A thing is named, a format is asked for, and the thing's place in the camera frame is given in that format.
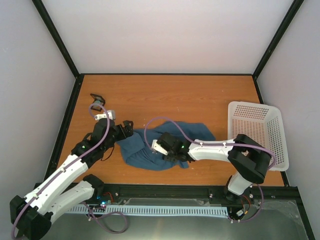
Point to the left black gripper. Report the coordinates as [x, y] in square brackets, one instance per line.
[128, 129]

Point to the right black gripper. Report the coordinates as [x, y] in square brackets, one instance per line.
[165, 157]

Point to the blue t-shirt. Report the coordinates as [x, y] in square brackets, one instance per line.
[136, 150]

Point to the black brooch box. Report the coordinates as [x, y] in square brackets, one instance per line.
[98, 101]

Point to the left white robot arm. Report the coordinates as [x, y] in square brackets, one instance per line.
[33, 215]

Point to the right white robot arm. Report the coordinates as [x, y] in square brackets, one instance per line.
[250, 159]

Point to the white perforated plastic basket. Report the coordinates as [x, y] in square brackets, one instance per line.
[262, 123]

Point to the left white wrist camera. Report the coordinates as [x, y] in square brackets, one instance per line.
[108, 114]

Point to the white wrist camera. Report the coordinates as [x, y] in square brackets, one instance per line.
[108, 114]
[156, 147]

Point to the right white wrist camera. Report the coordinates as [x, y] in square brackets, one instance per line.
[156, 147]

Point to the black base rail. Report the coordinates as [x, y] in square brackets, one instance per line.
[214, 194]

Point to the light blue cable duct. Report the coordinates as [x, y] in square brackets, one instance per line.
[162, 211]

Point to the left rear black frame post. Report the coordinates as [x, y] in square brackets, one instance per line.
[47, 20]

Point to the black enclosure frame post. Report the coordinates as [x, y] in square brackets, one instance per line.
[281, 30]

